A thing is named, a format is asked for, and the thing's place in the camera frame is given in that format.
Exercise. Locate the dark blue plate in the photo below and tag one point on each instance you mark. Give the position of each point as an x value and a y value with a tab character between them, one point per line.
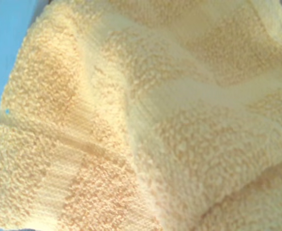
3	36

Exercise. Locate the yellow terry cloth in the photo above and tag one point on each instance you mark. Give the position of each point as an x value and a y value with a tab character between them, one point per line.
155	120

